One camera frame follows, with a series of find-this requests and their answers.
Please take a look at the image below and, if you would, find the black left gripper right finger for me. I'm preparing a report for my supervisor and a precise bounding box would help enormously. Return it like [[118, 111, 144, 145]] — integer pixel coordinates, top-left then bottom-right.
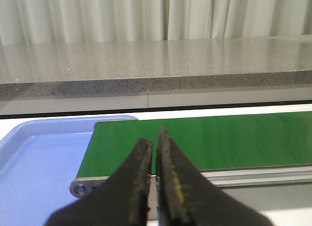
[[156, 126, 272, 226]]

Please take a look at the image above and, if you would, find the white curtain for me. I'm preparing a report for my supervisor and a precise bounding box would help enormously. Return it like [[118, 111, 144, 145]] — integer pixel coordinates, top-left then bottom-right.
[[0, 0, 312, 45]]

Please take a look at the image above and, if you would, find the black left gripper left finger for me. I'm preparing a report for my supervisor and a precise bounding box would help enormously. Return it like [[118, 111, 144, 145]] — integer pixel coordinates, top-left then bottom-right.
[[45, 138, 153, 226]]

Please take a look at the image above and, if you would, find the blue plastic tray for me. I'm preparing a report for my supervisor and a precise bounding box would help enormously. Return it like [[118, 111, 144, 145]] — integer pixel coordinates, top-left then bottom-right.
[[0, 115, 129, 226]]

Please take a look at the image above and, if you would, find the aluminium conveyor frame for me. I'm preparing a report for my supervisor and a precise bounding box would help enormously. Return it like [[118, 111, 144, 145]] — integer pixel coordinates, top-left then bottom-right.
[[69, 165, 312, 221]]

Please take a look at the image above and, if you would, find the grey stone counter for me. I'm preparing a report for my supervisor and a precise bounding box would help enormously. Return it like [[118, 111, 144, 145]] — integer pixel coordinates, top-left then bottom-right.
[[0, 35, 312, 115]]

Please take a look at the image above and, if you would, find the green conveyor belt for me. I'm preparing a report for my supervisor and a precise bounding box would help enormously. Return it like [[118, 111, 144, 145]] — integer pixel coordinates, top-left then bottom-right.
[[77, 112, 312, 178]]

